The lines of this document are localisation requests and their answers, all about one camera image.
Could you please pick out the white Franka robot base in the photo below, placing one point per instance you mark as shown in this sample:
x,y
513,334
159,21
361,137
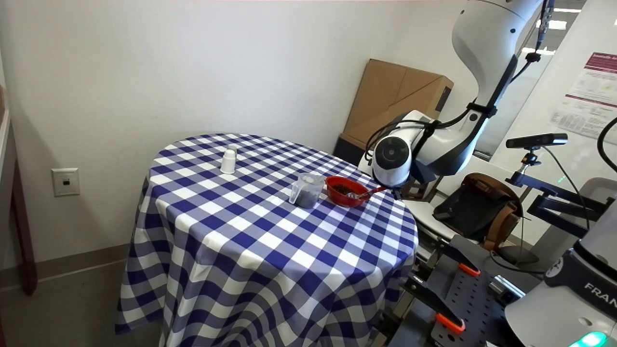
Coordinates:
x,y
552,314

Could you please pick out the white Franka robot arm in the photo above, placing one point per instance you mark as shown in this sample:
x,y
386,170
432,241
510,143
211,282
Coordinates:
x,y
488,39

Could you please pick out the orange bowl with dark contents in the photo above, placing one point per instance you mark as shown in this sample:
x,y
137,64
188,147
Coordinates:
x,y
340,197

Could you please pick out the clear plastic cup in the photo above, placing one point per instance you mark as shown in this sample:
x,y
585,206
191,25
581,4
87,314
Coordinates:
x,y
307,191

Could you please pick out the black box under cardboard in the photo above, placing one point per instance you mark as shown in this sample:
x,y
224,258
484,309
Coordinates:
x,y
349,154

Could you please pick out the small white bottle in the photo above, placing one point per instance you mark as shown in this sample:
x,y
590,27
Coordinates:
x,y
228,160

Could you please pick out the blue white checkered tablecloth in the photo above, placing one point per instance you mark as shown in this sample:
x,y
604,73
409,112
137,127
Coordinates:
x,y
257,256

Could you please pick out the brown cardboard box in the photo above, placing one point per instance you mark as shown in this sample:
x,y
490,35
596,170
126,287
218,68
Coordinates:
x,y
392,89

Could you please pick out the white curved panel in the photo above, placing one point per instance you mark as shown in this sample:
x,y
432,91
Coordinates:
x,y
427,218

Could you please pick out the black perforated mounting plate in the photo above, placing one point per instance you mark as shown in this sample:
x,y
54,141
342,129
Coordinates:
x,y
473,301

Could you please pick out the tall glass panel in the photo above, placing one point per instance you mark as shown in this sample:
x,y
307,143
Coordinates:
x,y
521,108

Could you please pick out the black camera bar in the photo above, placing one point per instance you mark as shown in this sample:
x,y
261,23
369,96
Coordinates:
x,y
537,139

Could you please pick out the white wall outlet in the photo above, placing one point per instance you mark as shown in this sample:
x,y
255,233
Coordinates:
x,y
64,181

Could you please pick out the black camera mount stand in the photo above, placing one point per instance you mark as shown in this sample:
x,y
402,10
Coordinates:
x,y
565,208

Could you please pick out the wall poster with red header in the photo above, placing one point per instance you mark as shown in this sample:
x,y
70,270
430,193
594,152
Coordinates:
x,y
589,96

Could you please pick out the reddish brown wooden frame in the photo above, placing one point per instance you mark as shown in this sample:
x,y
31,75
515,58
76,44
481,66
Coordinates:
x,y
22,243

